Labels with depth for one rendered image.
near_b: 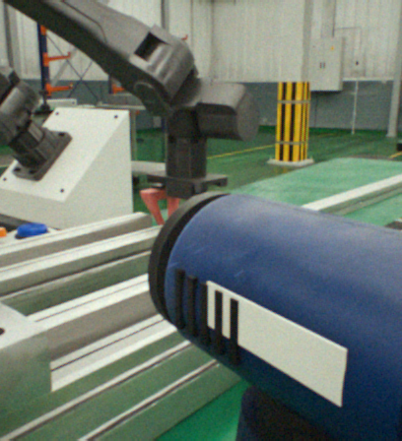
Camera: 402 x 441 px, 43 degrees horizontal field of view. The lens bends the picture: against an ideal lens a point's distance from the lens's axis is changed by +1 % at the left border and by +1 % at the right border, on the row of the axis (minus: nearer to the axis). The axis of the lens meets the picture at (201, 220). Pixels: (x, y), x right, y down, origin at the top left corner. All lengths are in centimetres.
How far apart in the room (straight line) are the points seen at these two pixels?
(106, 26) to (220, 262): 51
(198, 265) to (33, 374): 17
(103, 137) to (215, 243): 86
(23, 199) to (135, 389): 72
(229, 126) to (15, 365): 41
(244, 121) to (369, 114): 1139
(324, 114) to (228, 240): 1221
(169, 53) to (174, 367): 38
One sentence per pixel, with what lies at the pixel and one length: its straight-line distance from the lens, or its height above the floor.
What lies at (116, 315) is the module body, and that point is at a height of 85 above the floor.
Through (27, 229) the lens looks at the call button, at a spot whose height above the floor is 85.
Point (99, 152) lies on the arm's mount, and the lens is 98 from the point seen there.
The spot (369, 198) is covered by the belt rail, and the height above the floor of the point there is 79.
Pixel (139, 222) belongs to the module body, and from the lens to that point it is 69.
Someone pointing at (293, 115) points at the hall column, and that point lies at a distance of 698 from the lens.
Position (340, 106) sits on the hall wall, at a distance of 1222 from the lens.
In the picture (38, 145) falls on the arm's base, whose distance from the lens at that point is 103.
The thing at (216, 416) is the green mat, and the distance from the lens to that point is 43.
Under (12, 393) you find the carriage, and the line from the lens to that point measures 31.
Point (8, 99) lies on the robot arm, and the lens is 98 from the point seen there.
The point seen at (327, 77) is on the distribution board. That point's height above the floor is 123.
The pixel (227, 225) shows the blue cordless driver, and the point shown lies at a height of 99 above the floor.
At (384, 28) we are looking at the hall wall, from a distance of 1201.
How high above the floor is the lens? 104
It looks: 15 degrees down
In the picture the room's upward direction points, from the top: straight up
